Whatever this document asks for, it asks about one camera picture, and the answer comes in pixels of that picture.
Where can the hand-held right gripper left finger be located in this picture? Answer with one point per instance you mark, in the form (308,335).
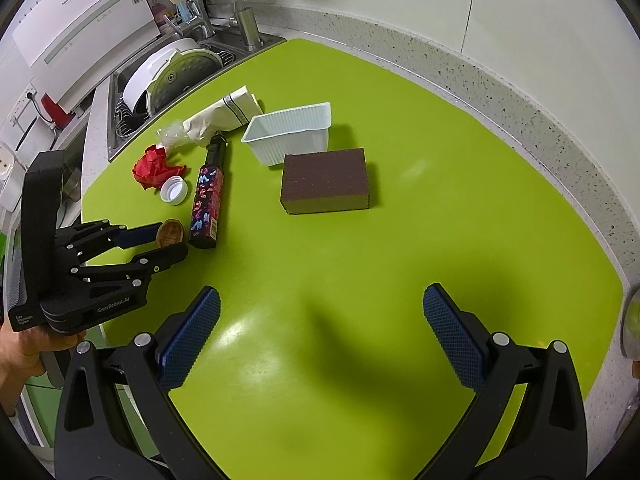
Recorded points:
(192,330)

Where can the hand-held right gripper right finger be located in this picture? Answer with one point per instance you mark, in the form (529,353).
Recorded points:
(452,332)

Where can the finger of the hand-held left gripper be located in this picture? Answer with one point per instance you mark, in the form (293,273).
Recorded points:
(160,259)
(140,235)

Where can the person's left hand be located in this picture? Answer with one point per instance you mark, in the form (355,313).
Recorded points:
(22,360)

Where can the white bottle cap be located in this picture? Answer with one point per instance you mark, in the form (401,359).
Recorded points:
(174,191)

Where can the red crumpled paper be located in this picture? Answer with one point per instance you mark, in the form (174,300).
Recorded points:
(152,167)

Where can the dark bottle with colourful label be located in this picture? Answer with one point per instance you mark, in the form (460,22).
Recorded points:
(206,200)

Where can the small white appliance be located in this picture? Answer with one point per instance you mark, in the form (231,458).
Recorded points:
(6,162)

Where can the clear crumpled plastic wrap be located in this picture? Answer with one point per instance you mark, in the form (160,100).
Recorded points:
(172,136)

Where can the green table mat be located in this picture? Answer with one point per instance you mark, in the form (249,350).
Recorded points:
(450,210)

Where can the red cup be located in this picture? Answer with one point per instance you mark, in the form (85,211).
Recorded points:
(55,110)

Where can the white crumpled paper bag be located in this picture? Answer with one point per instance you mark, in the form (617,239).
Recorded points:
(220,115)

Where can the white rice cooker pot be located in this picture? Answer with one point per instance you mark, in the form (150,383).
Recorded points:
(145,77)

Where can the round metal cooker lid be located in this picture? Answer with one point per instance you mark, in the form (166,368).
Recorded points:
(182,77)

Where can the clear glass jar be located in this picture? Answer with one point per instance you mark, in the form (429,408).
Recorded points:
(632,320)

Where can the white ribbed plastic tray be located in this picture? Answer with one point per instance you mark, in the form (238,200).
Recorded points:
(290,132)

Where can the brown and green sponge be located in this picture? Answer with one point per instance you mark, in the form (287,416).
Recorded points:
(325,180)

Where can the large white kitchen appliance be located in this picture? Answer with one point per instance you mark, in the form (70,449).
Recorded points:
(80,30)

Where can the steel kitchen sink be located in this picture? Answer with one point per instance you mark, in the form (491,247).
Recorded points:
(235,42)

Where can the small chrome faucet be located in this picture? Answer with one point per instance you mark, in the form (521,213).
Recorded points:
(192,20)

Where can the pink bottle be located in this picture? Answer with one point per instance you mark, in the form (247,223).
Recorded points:
(160,14)

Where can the tall steel faucet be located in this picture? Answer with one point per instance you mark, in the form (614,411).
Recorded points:
(247,25)

